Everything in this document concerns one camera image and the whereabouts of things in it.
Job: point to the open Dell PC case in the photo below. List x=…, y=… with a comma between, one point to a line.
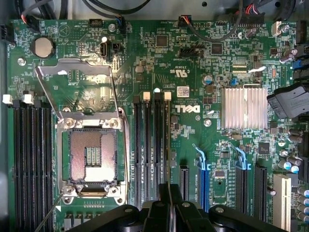
x=169, y=9

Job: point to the thin steel locking lever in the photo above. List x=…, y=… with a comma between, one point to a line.
x=49, y=212

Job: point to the long black expansion slot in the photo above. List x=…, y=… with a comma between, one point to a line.
x=184, y=181
x=260, y=188

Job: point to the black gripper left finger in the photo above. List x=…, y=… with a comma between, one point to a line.
x=158, y=217

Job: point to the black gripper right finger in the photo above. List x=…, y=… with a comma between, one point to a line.
x=190, y=217

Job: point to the white expansion slot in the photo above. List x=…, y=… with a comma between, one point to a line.
x=282, y=203

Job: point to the RAM slot white latches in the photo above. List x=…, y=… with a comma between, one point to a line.
x=28, y=99
x=147, y=145
x=167, y=96
x=7, y=99

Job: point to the green Dell motherboard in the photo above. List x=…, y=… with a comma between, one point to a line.
x=193, y=72

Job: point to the RAM slot black latches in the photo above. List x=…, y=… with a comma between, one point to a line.
x=17, y=104
x=137, y=145
x=37, y=104
x=157, y=145

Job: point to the silver chipset heatsink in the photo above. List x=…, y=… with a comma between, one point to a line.
x=243, y=108

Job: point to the coin cell battery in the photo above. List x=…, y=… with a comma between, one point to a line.
x=42, y=46

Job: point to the black expansion slot blue latch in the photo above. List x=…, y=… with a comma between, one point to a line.
x=242, y=188

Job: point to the CPU socket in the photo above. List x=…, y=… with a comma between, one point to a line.
x=79, y=149

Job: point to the silver socket cover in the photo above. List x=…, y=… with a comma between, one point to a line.
x=72, y=63

